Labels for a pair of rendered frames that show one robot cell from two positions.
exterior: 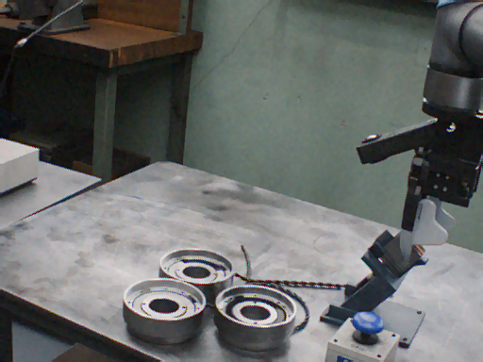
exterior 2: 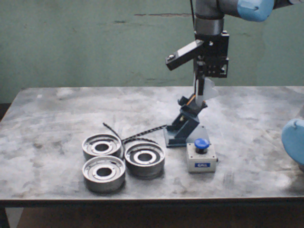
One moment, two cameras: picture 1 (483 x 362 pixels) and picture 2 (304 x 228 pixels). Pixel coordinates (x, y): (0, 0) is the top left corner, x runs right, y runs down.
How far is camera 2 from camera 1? 35 cm
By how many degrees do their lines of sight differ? 26
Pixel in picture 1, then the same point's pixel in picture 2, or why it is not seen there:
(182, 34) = not seen: outside the picture
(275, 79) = (28, 15)
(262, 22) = not seen: outside the picture
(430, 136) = (203, 49)
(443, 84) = (208, 25)
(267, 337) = (159, 166)
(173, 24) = not seen: outside the picture
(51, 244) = (11, 162)
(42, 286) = (30, 187)
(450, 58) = (210, 12)
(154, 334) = (110, 188)
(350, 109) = (75, 22)
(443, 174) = (212, 65)
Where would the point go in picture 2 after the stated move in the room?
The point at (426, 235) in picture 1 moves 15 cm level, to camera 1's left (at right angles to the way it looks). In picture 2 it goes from (208, 94) to (159, 106)
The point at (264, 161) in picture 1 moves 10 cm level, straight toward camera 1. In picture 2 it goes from (35, 61) to (38, 67)
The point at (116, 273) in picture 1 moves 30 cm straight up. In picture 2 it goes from (59, 163) to (43, 59)
